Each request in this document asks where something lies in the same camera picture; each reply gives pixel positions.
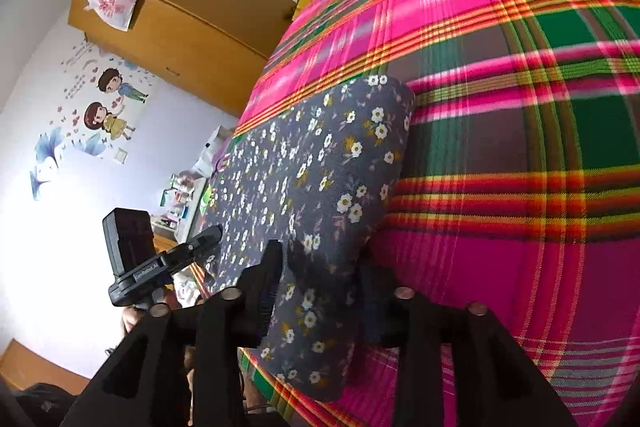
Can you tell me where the cartoon wall sticker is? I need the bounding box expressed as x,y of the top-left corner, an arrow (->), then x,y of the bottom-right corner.
30,39 -> 161,202

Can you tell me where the grey floral garment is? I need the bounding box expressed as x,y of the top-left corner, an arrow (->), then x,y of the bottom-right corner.
197,74 -> 416,403

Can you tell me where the person's left hand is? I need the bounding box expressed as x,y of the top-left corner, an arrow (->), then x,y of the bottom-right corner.
121,306 -> 152,337

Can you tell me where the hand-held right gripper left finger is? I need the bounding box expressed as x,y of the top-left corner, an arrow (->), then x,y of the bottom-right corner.
60,239 -> 285,427

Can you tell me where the white plastic bag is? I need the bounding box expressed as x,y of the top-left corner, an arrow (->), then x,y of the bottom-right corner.
82,0 -> 140,32

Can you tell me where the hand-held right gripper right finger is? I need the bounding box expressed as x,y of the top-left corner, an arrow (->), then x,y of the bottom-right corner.
357,256 -> 578,427

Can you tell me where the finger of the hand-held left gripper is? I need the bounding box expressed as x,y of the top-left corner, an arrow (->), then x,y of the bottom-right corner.
167,226 -> 223,276

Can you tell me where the pink green plaid blanket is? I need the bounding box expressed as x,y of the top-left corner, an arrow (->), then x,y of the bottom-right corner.
197,0 -> 640,427

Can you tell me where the wooden wardrobe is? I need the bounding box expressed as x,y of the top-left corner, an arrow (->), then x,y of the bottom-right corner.
67,0 -> 298,118

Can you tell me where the yellow paper bag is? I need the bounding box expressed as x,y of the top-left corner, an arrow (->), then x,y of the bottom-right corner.
291,0 -> 321,22

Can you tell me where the cluster of cosmetic bottles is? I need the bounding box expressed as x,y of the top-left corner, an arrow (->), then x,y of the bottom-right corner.
160,172 -> 211,228

